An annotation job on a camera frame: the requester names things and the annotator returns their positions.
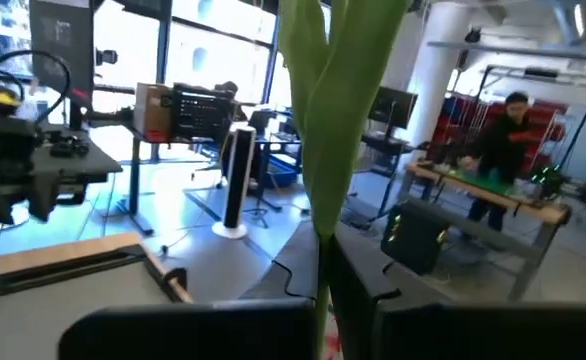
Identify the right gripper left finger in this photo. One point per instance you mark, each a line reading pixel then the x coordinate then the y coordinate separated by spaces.
pixel 198 330

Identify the wooden workbench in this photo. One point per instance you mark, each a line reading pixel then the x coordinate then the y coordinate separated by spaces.
pixel 548 212

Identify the person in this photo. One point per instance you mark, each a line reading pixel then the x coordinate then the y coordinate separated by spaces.
pixel 503 145

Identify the grey desk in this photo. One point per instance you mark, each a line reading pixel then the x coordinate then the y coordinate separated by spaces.
pixel 83 162

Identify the blue storage bin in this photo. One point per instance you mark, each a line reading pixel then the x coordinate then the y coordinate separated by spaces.
pixel 280 175

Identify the pink artificial tulip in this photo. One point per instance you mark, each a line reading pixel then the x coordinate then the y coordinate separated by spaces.
pixel 333 125

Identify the black box with green lights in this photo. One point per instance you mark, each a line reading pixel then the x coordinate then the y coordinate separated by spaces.
pixel 413 240

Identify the black screen with text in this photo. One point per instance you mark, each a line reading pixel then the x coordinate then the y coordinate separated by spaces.
pixel 200 112

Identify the black computer monitor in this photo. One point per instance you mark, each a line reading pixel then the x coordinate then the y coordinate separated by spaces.
pixel 63 40

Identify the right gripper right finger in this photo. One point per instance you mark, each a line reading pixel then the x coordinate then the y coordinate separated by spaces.
pixel 473 335

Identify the black background monitor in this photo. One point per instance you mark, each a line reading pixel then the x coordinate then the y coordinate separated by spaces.
pixel 393 107

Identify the black table clamp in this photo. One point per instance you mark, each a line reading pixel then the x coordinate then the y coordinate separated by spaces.
pixel 175 280

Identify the black desk clamp mount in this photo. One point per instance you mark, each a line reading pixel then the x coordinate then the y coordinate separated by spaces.
pixel 70 146

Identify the black camera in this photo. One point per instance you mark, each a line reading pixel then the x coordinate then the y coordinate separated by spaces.
pixel 107 57

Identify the yellow tape tag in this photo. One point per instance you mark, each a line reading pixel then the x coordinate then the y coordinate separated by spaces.
pixel 4 99

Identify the cardboard box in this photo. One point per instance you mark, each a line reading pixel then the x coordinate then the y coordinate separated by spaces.
pixel 150 112

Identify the white round pillar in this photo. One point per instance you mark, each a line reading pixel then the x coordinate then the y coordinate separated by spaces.
pixel 433 75

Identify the red storage shelf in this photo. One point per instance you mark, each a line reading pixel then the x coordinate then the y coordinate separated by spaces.
pixel 548 120

